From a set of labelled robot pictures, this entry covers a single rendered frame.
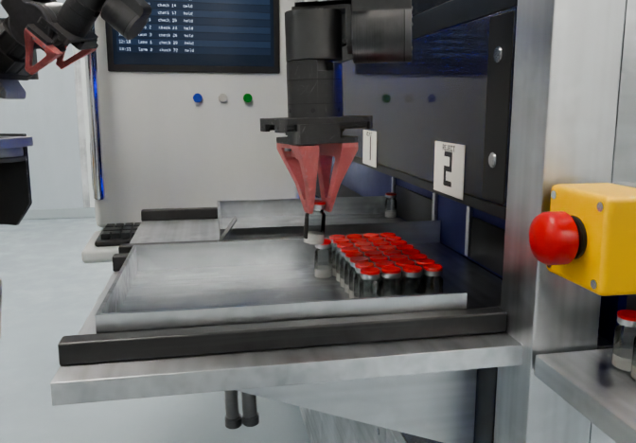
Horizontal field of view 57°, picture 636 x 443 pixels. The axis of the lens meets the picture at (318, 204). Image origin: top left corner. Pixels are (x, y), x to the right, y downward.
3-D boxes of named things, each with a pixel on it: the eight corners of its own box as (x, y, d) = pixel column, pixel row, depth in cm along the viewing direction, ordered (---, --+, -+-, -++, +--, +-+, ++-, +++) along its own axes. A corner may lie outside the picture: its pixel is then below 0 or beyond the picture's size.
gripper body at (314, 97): (375, 133, 60) (374, 60, 59) (282, 138, 56) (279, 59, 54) (344, 132, 66) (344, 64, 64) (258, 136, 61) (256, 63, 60)
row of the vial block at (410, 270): (376, 266, 78) (377, 232, 77) (424, 312, 60) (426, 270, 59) (360, 267, 77) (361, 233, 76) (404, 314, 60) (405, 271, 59)
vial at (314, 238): (321, 241, 64) (324, 203, 64) (326, 245, 62) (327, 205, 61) (301, 240, 64) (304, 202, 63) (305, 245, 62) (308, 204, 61)
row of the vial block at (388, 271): (360, 267, 77) (360, 233, 76) (403, 314, 60) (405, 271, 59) (344, 268, 77) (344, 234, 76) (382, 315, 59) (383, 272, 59)
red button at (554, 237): (565, 256, 46) (569, 205, 46) (597, 270, 42) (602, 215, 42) (521, 257, 46) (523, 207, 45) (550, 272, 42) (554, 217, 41)
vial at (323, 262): (329, 274, 74) (329, 238, 73) (333, 278, 72) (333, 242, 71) (312, 274, 74) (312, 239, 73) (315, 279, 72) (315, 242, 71)
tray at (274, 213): (390, 213, 117) (390, 195, 117) (439, 242, 92) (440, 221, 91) (218, 219, 111) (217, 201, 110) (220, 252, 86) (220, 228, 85)
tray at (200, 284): (386, 258, 82) (387, 235, 81) (466, 327, 57) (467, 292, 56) (134, 271, 76) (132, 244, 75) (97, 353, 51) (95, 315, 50)
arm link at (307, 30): (290, 8, 62) (278, -3, 56) (355, 4, 61) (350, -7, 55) (291, 74, 63) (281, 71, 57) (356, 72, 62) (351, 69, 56)
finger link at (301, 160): (365, 213, 61) (364, 121, 59) (302, 221, 58) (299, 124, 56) (335, 204, 67) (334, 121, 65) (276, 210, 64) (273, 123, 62)
